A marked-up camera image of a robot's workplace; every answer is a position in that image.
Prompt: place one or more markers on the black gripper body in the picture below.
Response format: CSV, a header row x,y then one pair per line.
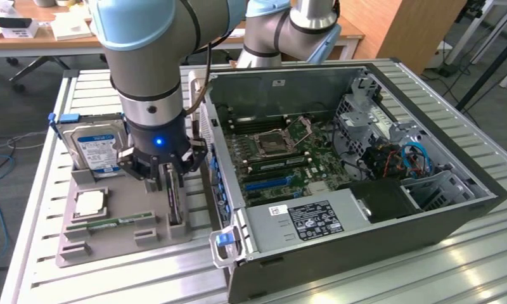
x,y
158,141

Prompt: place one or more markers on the low profile graphics card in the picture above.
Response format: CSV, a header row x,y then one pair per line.
x,y
174,202

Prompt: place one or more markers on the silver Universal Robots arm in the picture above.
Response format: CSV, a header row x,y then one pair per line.
x,y
152,63

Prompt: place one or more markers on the hard disk with blue label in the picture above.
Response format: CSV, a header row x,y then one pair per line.
x,y
92,149

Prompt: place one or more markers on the grey parts rack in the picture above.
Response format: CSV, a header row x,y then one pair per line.
x,y
123,202

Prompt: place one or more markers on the silver CPU chip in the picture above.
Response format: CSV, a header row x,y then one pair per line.
x,y
88,202

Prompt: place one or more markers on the CPU socket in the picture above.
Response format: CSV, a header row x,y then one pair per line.
x,y
273,144

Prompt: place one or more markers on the blue expansion slot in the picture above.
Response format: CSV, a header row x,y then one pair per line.
x,y
269,184

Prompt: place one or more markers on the green RAM stick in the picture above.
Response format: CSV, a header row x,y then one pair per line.
x,y
106,223
279,164

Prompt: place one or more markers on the metal socket cover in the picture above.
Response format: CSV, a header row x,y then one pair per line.
x,y
301,131

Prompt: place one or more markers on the blue case latch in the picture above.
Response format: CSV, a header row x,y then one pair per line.
x,y
224,240

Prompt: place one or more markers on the grey power supply unit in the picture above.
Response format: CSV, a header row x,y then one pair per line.
x,y
273,232

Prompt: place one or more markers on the green motherboard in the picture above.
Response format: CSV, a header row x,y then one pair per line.
x,y
326,171

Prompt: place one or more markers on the silver chipset heatsink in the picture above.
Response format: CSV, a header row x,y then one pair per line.
x,y
321,187

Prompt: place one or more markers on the black office chair base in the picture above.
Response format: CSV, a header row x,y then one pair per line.
x,y
30,67

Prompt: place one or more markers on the silver disk bay cage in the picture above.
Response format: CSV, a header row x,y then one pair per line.
x,y
355,126

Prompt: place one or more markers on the white tissue box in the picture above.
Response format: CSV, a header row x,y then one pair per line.
x,y
70,31

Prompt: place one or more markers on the wooden desk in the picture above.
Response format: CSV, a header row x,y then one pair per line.
x,y
26,44

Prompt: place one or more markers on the white box with black lid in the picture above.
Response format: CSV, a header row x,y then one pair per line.
x,y
16,30

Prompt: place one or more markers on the black open PC case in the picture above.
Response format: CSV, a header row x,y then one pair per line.
x,y
363,253

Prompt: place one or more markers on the wooden cabinet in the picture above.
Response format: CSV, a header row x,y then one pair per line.
x,y
406,31

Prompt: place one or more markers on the black stand pole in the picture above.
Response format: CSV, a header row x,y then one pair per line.
x,y
490,73

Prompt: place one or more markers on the silver disk bay bracket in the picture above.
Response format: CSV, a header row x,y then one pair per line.
x,y
443,190

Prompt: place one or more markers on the white table frame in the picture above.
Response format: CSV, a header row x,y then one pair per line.
x,y
468,31

